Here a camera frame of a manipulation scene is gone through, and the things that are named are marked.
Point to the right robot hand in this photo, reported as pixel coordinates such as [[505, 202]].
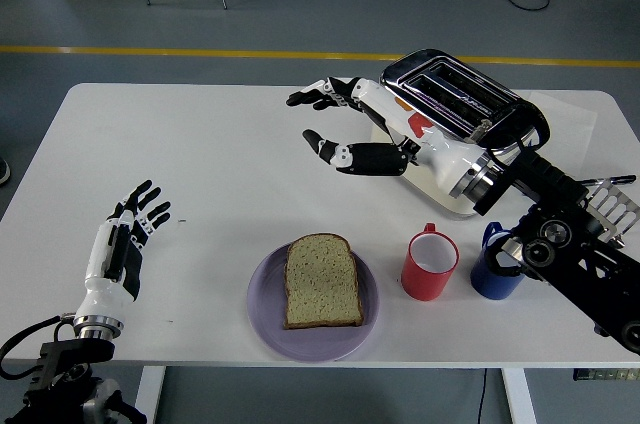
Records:
[[445, 159]]

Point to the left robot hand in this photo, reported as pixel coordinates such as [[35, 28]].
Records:
[[102, 294]]

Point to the purple plastic plate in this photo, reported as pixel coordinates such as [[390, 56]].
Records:
[[265, 324]]

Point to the brown bread slice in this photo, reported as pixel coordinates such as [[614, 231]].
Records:
[[322, 284]]

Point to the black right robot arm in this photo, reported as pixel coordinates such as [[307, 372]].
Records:
[[550, 179]]

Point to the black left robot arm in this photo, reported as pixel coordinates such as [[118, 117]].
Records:
[[75, 351]]

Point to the cream and chrome toaster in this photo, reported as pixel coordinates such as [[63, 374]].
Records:
[[450, 84]]

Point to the white table leg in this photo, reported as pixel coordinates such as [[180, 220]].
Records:
[[147, 399], [520, 399]]

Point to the red enamel mug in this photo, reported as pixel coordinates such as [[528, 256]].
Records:
[[422, 284]]

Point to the blue enamel mug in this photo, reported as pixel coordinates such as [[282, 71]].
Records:
[[492, 286]]

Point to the person's shoe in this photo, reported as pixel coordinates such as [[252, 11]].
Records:
[[4, 171]]

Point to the black pen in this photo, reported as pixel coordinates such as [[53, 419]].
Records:
[[617, 178]]

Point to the silver metal toast rack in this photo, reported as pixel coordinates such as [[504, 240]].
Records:
[[617, 209]]

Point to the table height control panel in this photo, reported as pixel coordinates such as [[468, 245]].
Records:
[[605, 374]]

